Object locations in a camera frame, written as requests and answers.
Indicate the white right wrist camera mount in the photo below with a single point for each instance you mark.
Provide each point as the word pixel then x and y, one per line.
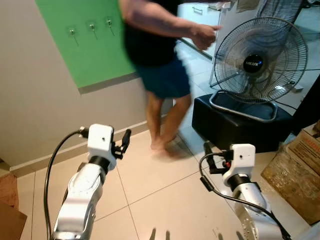
pixel 241 160

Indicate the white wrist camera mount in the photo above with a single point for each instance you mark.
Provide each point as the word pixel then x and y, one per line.
pixel 241 160
pixel 100 140

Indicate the clear adhesive metal hook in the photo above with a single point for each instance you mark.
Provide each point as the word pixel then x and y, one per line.
pixel 108 21
pixel 72 31
pixel 91 25

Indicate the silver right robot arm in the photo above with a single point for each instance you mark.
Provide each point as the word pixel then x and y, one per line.
pixel 252 205

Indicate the person in dark shorts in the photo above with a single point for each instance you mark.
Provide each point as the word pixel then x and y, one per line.
pixel 150 45

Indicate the plastic-wrapped cardboard box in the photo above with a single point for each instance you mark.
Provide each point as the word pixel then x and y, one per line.
pixel 295 175

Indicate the green wall board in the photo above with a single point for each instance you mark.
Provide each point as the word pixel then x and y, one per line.
pixel 90 55

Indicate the white panel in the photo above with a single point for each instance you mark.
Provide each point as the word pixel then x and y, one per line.
pixel 232 25

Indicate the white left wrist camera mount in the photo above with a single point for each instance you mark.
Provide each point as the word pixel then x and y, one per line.
pixel 100 140

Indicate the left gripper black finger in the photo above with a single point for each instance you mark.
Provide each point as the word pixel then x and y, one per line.
pixel 127 139

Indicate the grey striped cloth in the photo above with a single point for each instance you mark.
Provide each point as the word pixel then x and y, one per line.
pixel 280 10

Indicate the metal floor fan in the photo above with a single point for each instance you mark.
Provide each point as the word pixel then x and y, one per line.
pixel 253 63

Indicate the black leather ottoman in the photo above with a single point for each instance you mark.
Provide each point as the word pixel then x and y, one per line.
pixel 235 131

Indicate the black cabinet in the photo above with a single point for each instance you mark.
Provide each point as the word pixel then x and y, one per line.
pixel 310 110

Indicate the white drawer cabinet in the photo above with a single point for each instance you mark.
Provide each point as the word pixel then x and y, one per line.
pixel 197 12

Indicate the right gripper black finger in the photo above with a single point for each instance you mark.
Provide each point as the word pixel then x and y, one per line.
pixel 209 154

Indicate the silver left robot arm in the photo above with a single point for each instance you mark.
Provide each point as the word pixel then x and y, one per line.
pixel 82 195

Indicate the brown cardboard piece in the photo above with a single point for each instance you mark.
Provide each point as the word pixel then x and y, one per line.
pixel 11 222

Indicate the brown floor mat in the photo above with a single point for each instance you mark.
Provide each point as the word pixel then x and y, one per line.
pixel 7 190

